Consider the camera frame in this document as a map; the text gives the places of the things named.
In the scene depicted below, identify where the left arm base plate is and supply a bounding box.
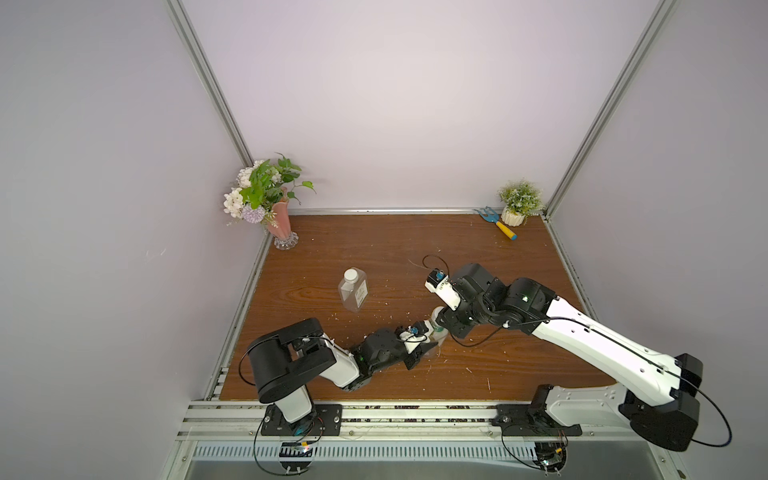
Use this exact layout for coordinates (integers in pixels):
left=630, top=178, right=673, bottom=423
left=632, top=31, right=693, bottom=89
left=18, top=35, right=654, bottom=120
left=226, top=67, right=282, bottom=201
left=259, top=404, right=343, bottom=439

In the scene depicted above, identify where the tall clear labelled bottle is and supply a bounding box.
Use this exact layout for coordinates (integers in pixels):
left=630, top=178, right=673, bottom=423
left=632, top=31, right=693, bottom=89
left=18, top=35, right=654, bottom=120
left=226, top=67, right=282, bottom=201
left=425, top=326, right=449, bottom=358

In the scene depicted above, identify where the pink vase with flowers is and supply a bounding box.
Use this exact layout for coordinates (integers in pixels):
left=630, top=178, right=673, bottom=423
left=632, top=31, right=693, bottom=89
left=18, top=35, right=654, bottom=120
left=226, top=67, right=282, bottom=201
left=222, top=152, right=315, bottom=251

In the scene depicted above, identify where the aluminium front rail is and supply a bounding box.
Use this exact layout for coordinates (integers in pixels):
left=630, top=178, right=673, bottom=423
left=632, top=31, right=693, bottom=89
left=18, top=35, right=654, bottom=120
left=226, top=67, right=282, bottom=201
left=176, top=400, right=670, bottom=444

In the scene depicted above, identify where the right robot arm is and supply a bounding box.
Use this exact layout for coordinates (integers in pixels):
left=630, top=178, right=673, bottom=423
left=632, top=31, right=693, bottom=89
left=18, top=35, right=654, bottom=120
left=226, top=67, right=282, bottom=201
left=425, top=263, right=703, bottom=452

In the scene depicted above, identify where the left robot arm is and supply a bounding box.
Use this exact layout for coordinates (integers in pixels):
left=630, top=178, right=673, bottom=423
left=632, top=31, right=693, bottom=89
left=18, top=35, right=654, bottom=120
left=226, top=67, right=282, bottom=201
left=237, top=318, right=448, bottom=429

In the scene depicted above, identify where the blue yellow garden trowel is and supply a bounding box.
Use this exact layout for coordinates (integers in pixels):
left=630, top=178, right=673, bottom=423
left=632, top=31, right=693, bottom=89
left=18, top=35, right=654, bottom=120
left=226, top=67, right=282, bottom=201
left=474, top=206, right=517, bottom=240

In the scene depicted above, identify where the square clear plastic bottle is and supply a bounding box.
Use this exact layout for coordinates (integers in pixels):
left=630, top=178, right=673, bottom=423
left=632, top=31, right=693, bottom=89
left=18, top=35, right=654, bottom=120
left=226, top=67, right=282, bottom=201
left=338, top=268, right=368, bottom=312

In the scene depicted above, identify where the small potted green plant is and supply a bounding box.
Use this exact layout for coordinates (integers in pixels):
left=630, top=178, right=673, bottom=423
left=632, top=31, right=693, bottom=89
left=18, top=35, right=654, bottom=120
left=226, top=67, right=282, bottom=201
left=498, top=180, right=544, bottom=227

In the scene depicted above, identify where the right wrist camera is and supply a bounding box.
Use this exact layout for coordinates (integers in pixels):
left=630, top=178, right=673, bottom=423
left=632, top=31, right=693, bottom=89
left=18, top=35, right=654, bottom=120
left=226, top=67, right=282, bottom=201
left=425, top=268, right=462, bottom=311

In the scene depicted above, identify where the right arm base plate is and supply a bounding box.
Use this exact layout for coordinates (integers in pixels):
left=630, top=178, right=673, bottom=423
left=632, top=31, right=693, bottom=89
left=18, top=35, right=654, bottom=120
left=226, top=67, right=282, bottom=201
left=491, top=404, right=583, bottom=437

